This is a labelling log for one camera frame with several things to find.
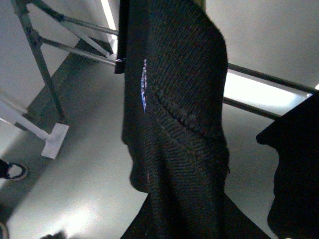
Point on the grey metal rack frame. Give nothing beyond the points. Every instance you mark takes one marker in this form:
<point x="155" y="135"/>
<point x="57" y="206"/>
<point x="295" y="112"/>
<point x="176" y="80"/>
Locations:
<point x="35" y="42"/>

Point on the white floor stand base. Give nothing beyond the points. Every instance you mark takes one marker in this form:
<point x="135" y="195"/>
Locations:
<point x="53" y="140"/>

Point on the black printed t-shirt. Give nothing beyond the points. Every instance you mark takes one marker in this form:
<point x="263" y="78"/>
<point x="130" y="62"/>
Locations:
<point x="175" y="62"/>

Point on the black and white shoe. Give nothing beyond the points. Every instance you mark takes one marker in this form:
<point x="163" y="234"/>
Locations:
<point x="12" y="171"/>

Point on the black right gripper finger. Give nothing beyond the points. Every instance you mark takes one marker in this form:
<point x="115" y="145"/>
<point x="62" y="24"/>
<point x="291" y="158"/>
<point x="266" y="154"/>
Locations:
<point x="294" y="213"/>

